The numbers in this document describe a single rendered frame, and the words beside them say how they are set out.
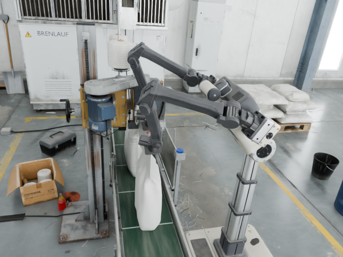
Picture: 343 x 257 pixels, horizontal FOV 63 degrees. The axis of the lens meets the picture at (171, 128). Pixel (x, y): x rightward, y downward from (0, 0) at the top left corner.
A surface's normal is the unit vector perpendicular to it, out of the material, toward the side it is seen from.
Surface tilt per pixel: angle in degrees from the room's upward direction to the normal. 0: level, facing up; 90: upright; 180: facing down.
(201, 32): 90
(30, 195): 90
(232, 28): 90
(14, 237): 0
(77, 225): 0
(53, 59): 90
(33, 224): 0
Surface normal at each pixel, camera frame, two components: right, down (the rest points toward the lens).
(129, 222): 0.07, -0.90
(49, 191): 0.46, 0.40
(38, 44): 0.22, 0.44
